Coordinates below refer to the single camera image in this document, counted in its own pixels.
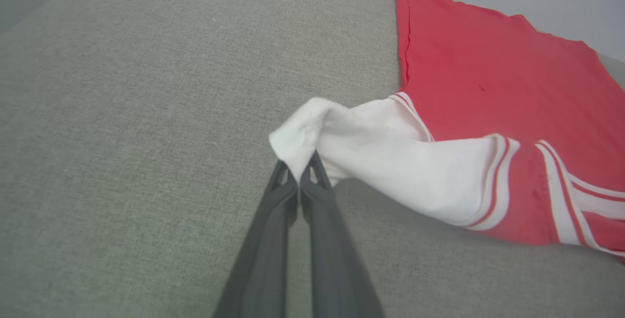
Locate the red garment with white sleeves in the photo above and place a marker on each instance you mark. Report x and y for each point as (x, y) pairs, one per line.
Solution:
(488, 64)

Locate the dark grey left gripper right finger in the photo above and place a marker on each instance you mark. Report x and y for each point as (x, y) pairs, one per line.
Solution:
(332, 269)

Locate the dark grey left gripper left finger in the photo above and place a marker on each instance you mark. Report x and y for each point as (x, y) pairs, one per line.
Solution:
(266, 259)

